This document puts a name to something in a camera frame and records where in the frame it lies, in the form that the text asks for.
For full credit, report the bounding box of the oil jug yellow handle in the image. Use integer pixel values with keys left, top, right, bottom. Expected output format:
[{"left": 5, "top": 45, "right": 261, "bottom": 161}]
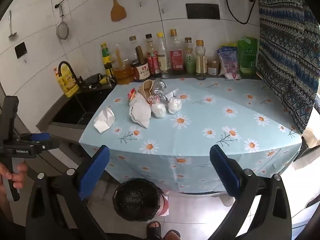
[{"left": 113, "top": 44, "right": 136, "bottom": 85}]

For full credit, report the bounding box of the green plastic bag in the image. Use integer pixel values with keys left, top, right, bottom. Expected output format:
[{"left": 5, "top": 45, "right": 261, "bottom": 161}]
[{"left": 237, "top": 37, "right": 259, "bottom": 77}]

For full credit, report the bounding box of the small glass jar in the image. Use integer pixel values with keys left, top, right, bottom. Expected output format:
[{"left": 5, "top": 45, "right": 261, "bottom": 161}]
[{"left": 207, "top": 59, "right": 220, "bottom": 76}]

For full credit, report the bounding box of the black wall socket panel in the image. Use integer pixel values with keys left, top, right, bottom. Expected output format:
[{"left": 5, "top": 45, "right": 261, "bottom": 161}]
[{"left": 185, "top": 3, "right": 221, "bottom": 20}]

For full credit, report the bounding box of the white plastic bag ball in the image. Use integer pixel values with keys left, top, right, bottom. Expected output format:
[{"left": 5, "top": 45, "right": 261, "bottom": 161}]
[{"left": 151, "top": 102, "right": 167, "bottom": 118}]

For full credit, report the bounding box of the dark bottle red label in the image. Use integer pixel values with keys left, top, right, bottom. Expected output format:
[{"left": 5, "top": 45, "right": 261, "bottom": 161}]
[{"left": 145, "top": 34, "right": 162, "bottom": 78}]

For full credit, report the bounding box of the clear bottle gold cap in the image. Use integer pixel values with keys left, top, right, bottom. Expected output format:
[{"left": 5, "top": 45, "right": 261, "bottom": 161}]
[{"left": 129, "top": 35, "right": 138, "bottom": 61}]

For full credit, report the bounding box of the crushed clear plastic bottle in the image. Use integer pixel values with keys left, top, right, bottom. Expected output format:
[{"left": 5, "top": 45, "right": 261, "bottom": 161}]
[{"left": 152, "top": 78, "right": 168, "bottom": 101}]

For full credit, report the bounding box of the black power cable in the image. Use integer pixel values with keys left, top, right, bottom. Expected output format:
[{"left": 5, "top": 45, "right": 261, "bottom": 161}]
[{"left": 224, "top": 0, "right": 256, "bottom": 25}]

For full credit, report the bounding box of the metal hanging utensil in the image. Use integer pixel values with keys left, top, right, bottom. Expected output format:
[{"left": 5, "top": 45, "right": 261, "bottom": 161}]
[{"left": 8, "top": 10, "right": 18, "bottom": 39}]

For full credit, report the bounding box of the small black wall switch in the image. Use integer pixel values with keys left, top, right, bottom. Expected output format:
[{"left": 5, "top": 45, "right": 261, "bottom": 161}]
[{"left": 14, "top": 42, "right": 28, "bottom": 59}]

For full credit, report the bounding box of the yellow cap bottle beige label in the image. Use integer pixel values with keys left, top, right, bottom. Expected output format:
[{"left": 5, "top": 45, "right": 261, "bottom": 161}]
[{"left": 195, "top": 39, "right": 208, "bottom": 80}]

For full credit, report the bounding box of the white tissue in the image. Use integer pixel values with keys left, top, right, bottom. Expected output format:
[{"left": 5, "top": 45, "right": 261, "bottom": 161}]
[{"left": 94, "top": 106, "right": 116, "bottom": 134}]

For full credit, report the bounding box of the green sauce bottle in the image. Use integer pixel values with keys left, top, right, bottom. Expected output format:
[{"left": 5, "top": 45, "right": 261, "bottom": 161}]
[{"left": 184, "top": 37, "right": 197, "bottom": 75}]

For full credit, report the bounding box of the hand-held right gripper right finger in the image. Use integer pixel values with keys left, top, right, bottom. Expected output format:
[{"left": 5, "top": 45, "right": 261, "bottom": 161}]
[{"left": 209, "top": 144, "right": 298, "bottom": 240}]

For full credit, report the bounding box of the person's left hand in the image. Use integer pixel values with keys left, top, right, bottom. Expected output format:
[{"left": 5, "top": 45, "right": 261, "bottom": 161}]
[{"left": 0, "top": 162, "right": 29, "bottom": 205}]

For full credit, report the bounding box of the white cloth bag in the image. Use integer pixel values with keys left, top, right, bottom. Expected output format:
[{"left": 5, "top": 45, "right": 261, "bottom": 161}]
[{"left": 128, "top": 95, "right": 152, "bottom": 129}]

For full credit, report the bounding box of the gold cap bottle red label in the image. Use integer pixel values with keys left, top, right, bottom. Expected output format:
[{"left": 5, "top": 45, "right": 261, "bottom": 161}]
[{"left": 170, "top": 29, "right": 187, "bottom": 75}]

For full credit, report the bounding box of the wooden spatula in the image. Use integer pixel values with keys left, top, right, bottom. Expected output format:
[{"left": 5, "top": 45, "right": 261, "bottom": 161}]
[{"left": 107, "top": 0, "right": 127, "bottom": 22}]

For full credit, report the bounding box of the yellow dish soap pouch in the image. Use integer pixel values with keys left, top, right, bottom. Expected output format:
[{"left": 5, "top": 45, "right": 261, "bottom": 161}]
[{"left": 53, "top": 64, "right": 80, "bottom": 98}]

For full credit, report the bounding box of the black sink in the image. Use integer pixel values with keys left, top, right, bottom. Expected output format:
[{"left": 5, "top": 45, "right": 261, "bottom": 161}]
[{"left": 51, "top": 85, "right": 118, "bottom": 131}]

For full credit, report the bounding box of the blue patterned curtain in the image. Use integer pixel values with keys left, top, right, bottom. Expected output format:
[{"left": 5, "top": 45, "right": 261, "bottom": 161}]
[{"left": 255, "top": 0, "right": 320, "bottom": 134}]

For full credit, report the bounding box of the green bottle yellow label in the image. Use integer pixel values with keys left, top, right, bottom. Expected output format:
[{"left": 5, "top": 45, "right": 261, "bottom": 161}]
[{"left": 100, "top": 42, "right": 114, "bottom": 78}]

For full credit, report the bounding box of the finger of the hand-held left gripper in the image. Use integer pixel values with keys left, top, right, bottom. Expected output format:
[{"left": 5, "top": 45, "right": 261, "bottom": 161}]
[
  {"left": 32, "top": 140, "right": 61, "bottom": 155},
  {"left": 21, "top": 132, "right": 51, "bottom": 143}
]

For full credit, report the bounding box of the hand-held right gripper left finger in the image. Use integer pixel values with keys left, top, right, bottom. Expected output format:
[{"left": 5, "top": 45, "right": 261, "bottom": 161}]
[{"left": 25, "top": 144, "right": 111, "bottom": 240}]

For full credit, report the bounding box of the cream cloth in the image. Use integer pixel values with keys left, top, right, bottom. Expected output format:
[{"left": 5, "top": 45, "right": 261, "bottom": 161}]
[{"left": 301, "top": 127, "right": 320, "bottom": 149}]

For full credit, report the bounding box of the dark sauce jug brown handle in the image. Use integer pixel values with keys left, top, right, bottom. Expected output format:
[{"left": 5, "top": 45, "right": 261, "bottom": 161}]
[{"left": 131, "top": 45, "right": 151, "bottom": 82}]

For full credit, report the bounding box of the person's right foot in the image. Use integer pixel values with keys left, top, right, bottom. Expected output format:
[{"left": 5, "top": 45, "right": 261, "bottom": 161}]
[{"left": 164, "top": 229, "right": 181, "bottom": 240}]

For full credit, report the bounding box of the clear bottle yellow cap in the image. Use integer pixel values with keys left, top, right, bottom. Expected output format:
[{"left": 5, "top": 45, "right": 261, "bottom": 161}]
[{"left": 157, "top": 32, "right": 171, "bottom": 77}]

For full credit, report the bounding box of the blue daisy print tablecloth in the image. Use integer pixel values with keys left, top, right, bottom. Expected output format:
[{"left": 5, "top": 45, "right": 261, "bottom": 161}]
[{"left": 79, "top": 76, "right": 303, "bottom": 194}]

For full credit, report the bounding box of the metal mesh strainer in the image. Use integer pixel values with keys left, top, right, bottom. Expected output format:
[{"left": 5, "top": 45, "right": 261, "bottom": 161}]
[{"left": 55, "top": 4, "right": 69, "bottom": 40}]

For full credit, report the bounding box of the bin with black bag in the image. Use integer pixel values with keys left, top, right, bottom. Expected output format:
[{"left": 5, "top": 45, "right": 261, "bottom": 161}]
[{"left": 112, "top": 178, "right": 170, "bottom": 222}]

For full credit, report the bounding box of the black faucet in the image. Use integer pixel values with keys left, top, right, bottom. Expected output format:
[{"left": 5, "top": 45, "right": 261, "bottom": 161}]
[{"left": 58, "top": 61, "right": 84, "bottom": 86}]

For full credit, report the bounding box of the pink blue plastic bag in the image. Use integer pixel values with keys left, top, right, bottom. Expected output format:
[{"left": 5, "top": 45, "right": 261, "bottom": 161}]
[{"left": 217, "top": 45, "right": 241, "bottom": 77}]

